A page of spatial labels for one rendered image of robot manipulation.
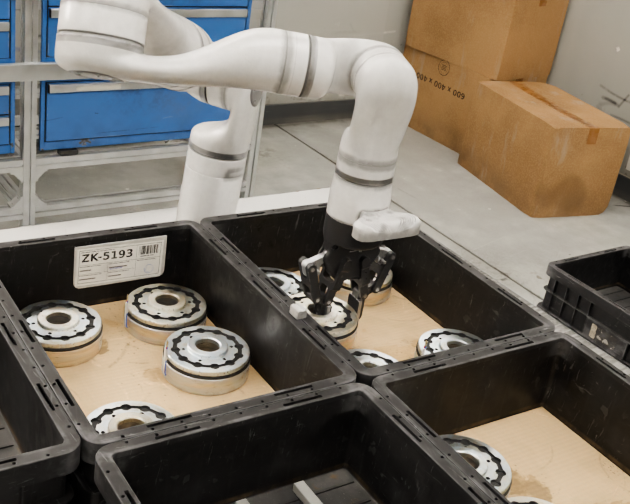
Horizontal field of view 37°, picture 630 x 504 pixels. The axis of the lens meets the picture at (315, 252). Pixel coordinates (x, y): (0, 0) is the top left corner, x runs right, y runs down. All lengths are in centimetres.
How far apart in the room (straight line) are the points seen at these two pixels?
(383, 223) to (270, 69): 22
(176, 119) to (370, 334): 209
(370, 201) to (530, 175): 294
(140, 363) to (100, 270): 15
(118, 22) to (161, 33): 13
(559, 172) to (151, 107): 173
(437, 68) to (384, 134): 361
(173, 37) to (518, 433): 62
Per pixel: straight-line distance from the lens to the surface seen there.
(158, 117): 323
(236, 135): 142
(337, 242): 113
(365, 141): 108
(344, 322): 119
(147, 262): 126
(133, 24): 102
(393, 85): 104
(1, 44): 296
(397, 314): 133
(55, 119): 308
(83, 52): 101
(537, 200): 401
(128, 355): 116
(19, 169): 308
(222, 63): 103
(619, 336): 209
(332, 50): 106
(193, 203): 147
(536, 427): 117
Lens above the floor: 147
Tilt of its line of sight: 26 degrees down
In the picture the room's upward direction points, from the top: 9 degrees clockwise
